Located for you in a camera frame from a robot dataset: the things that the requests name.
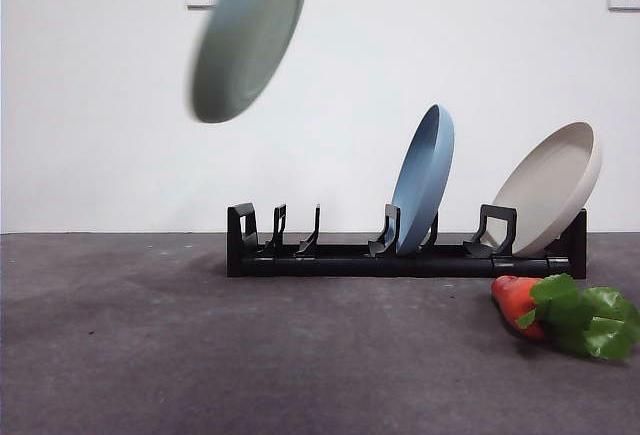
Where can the light green plate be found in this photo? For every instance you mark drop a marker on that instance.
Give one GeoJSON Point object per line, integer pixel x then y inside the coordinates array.
{"type": "Point", "coordinates": [245, 40]}

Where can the orange carrot with green leaves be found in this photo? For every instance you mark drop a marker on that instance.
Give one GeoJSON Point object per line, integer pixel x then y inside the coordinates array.
{"type": "Point", "coordinates": [510, 300]}

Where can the blue plate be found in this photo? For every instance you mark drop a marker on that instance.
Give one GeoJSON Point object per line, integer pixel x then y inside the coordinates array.
{"type": "Point", "coordinates": [422, 185]}

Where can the black plate rack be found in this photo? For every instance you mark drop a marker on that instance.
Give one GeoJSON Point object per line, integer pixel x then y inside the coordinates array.
{"type": "Point", "coordinates": [350, 266]}

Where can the beige plate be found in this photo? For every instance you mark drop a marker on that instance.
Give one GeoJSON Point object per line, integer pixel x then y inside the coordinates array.
{"type": "Point", "coordinates": [542, 190]}

